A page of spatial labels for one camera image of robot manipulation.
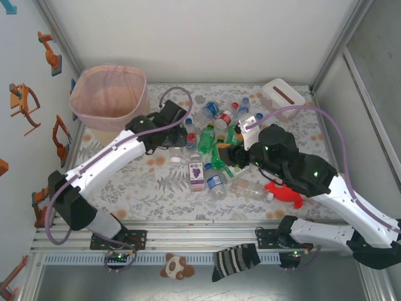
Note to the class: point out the red-blue label water bottle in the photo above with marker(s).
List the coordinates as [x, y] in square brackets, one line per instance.
[191, 138]

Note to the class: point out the lime label clear bottle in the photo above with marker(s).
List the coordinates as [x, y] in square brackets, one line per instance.
[233, 172]

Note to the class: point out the clear white-cap bottle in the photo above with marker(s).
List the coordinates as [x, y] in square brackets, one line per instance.
[176, 153]

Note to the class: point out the blue label clear bottle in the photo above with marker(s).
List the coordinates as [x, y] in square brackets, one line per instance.
[216, 183]

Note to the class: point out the red label red-cap bottle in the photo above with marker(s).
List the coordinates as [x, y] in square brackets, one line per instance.
[226, 117]

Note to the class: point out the grape juice bottle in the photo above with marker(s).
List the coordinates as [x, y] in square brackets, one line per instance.
[196, 175]

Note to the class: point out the clear label-less plastic bottle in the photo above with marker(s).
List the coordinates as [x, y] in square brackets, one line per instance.
[247, 188]

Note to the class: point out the crushed blue label bottle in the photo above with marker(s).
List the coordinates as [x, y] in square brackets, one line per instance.
[210, 108]

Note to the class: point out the beige bin with pink liner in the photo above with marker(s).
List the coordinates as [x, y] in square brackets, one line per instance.
[103, 100]

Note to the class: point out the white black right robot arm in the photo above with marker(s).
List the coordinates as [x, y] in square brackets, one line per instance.
[360, 210]

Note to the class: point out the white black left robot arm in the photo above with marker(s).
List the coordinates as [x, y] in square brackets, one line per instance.
[106, 166]

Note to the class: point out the red shark toy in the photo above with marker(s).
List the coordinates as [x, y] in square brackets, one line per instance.
[282, 194]

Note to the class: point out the white tissue box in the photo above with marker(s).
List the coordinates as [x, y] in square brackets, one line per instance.
[267, 91]

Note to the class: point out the floral tablecloth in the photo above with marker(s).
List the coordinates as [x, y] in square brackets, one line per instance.
[175, 203]

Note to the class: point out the grey side panel bar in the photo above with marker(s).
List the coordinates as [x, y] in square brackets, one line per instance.
[371, 116]

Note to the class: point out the black white striped sock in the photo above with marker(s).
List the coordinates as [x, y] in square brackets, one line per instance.
[232, 260]

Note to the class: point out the small lit circuit board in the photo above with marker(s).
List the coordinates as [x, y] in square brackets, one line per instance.
[117, 256]
[291, 257]

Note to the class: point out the brown white panda plush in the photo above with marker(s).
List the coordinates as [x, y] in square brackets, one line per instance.
[173, 266]

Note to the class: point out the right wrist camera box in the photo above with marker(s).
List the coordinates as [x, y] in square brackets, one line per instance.
[252, 138]

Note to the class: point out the aluminium rail beam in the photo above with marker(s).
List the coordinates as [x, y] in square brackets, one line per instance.
[203, 238]

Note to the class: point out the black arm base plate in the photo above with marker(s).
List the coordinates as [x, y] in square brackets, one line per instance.
[264, 239]
[139, 239]

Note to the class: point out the blue orange wall decal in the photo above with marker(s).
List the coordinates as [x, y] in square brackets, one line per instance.
[73, 109]

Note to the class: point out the aluminium frame post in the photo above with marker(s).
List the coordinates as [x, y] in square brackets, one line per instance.
[60, 34]
[348, 31]

